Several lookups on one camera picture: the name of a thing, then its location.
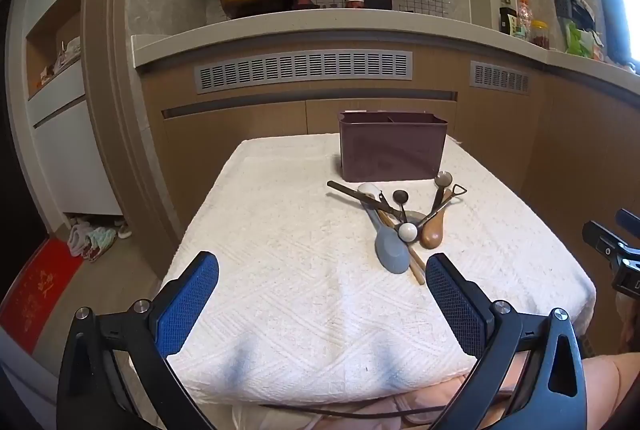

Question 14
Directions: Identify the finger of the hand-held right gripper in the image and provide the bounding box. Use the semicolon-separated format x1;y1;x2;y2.
582;220;629;261
616;209;640;233

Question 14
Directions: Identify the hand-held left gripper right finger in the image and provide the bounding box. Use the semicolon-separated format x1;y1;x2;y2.
425;253;589;430

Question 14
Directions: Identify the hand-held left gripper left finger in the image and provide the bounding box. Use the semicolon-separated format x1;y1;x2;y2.
56;251;221;430

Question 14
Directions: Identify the light wooden chopstick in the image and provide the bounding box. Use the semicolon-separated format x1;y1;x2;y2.
379;209;427;275
375;207;426;285

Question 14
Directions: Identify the brown wooden spoon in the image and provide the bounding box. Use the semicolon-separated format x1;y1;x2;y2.
419;188;455;250

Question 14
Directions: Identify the grey silicone spoon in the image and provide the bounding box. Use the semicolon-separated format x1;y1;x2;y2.
364;202;412;274

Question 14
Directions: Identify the white round-bowl spoon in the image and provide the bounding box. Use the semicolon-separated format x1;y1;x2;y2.
397;195;456;242

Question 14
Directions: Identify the shovel-shaped metal spoon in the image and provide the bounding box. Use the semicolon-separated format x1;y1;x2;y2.
404;183;469;225

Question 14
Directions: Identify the small dark metal spoon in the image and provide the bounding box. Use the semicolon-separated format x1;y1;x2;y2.
392;190;410;225

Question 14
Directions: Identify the round metal spoon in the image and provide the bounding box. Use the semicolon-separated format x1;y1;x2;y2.
430;171;453;215

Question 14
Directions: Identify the small dark fork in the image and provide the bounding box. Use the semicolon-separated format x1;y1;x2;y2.
376;190;401;218

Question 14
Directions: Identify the white plastic spoon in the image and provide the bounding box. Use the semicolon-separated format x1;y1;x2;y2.
357;183;388;215

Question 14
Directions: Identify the dark wooden chopstick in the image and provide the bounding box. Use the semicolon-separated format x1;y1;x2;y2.
327;180;401;217

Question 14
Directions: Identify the maroon plastic utensil holder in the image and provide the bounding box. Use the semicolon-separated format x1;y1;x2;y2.
338;111;448;182

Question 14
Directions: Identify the white textured towel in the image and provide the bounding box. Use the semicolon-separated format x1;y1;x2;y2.
131;133;597;411

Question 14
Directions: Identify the pile of slippers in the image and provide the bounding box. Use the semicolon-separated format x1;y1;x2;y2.
67;217;132;263

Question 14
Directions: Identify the person's leg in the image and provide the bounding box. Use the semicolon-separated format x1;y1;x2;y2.
580;351;640;430

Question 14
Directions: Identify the red floor mat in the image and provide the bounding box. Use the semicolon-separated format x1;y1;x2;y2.
0;237;85;352

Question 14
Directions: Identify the pink clothing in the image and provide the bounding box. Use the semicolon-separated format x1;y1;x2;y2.
230;372;531;430

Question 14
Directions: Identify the green plastic bag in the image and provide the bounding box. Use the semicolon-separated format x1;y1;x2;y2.
565;22;604;58

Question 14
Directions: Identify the short grey vent grille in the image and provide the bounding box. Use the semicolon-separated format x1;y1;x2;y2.
470;60;532;96

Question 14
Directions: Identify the brown kitchen cabinet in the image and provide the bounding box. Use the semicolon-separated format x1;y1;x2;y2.
139;42;640;361

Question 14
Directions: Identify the yellow-lidded red jar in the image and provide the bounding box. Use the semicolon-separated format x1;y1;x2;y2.
531;20;550;50

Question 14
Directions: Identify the white shelf cabinet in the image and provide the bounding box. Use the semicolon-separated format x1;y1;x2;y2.
7;0;127;217

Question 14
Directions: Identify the black dish rack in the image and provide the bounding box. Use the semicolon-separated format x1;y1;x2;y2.
554;0;601;30

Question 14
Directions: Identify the orange-capped bottle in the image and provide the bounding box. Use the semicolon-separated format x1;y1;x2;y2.
517;0;532;38

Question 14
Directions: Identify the long grey vent grille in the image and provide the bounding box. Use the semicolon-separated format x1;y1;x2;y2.
194;51;414;94

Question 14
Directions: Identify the white kitchen countertop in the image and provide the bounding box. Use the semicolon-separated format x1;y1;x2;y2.
131;7;640;78

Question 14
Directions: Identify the brown door frame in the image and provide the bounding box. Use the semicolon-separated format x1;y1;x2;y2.
81;0;182;281

